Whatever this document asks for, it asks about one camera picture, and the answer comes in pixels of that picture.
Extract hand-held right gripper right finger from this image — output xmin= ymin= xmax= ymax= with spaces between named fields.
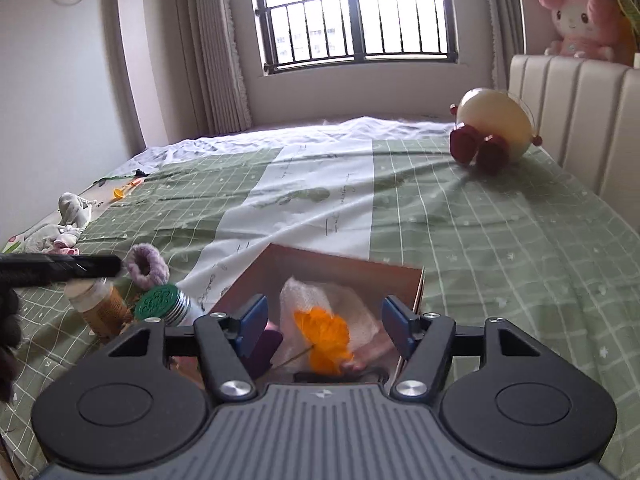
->
xmin=382 ymin=295 xmax=537 ymax=401

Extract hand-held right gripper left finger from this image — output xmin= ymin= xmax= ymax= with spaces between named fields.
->
xmin=107 ymin=293 xmax=270 ymax=401

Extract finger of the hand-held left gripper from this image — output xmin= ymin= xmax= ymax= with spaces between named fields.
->
xmin=54 ymin=254 xmax=122 ymax=286

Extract pink and purple sponge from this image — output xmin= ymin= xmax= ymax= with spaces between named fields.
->
xmin=245 ymin=322 xmax=284 ymax=381

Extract lilac fuzzy scrunchie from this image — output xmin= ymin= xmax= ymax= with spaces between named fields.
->
xmin=123 ymin=243 xmax=170 ymax=291

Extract white paper towel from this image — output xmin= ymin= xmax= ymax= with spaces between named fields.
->
xmin=277 ymin=274 xmax=384 ymax=362

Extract orange artificial flower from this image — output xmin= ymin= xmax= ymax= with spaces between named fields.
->
xmin=272 ymin=308 xmax=356 ymax=376

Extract pink cardboard box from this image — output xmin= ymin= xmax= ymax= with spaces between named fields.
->
xmin=167 ymin=242 xmax=426 ymax=387

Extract person's left hand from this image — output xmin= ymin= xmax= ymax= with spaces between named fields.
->
xmin=0 ymin=287 xmax=24 ymax=404

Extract white crumpled cloth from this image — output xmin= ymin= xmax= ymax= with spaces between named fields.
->
xmin=22 ymin=223 xmax=84 ymax=256

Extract clear plastic jar beige contents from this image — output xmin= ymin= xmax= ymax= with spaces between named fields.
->
xmin=67 ymin=277 xmax=134 ymax=344

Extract grey plush toy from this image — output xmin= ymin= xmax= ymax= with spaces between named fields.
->
xmin=58 ymin=192 xmax=99 ymax=229

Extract glass jar with green lid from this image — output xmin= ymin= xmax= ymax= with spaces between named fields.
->
xmin=132 ymin=283 xmax=206 ymax=334

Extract green checked bedspread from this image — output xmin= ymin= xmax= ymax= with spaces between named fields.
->
xmin=0 ymin=115 xmax=640 ymax=480

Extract cream round plush toy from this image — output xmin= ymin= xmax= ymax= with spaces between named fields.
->
xmin=448 ymin=87 xmax=544 ymax=175

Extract beige curtain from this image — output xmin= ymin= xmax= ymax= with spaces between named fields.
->
xmin=479 ymin=0 xmax=526 ymax=92
xmin=172 ymin=0 xmax=251 ymax=136

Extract cream padded headboard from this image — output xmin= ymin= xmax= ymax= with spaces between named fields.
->
xmin=507 ymin=53 xmax=640 ymax=232

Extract barred window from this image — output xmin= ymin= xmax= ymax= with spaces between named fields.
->
xmin=248 ymin=0 xmax=460 ymax=77

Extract pink plush toy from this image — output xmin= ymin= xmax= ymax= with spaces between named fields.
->
xmin=537 ymin=0 xmax=636 ymax=64

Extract green leafy plant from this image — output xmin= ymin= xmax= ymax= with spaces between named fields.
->
xmin=612 ymin=0 xmax=640 ymax=54

